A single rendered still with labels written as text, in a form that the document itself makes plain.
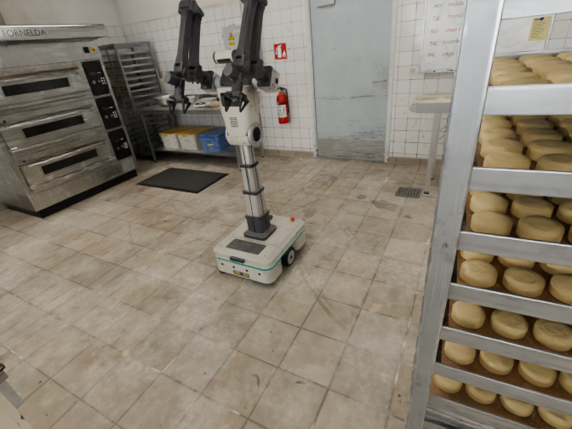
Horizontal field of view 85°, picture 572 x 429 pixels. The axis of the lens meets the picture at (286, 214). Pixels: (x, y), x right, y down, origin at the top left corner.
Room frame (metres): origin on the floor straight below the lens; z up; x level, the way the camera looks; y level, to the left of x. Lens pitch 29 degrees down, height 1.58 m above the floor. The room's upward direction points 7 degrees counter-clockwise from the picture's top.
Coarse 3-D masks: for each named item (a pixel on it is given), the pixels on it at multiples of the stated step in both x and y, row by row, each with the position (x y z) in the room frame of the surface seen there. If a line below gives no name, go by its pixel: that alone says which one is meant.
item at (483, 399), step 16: (432, 384) 0.38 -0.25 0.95; (448, 384) 0.36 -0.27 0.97; (464, 384) 0.37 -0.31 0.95; (464, 400) 0.34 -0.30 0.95; (480, 400) 0.33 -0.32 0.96; (496, 400) 0.33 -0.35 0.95; (512, 400) 0.32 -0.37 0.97; (512, 416) 0.30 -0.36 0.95; (528, 416) 0.30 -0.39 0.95; (544, 416) 0.29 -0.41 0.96; (560, 416) 0.28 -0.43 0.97
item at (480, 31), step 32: (480, 0) 0.33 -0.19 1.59; (480, 32) 0.33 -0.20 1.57; (480, 64) 0.32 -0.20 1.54; (480, 96) 0.32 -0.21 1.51; (480, 128) 0.32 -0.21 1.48; (448, 160) 0.33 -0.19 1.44; (448, 192) 0.33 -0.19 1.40; (448, 224) 0.33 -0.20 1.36; (448, 256) 0.32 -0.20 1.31; (448, 288) 0.32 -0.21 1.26; (416, 352) 0.33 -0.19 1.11; (416, 384) 0.33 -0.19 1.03; (416, 416) 0.33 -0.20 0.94
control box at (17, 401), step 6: (0, 384) 0.60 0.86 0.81; (6, 384) 0.61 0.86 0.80; (0, 390) 0.59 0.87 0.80; (6, 390) 0.60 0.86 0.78; (12, 390) 0.61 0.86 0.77; (6, 396) 0.60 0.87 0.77; (12, 396) 0.60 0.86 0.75; (18, 396) 0.61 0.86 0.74; (12, 402) 0.60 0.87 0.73; (18, 402) 0.61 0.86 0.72; (18, 408) 0.60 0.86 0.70
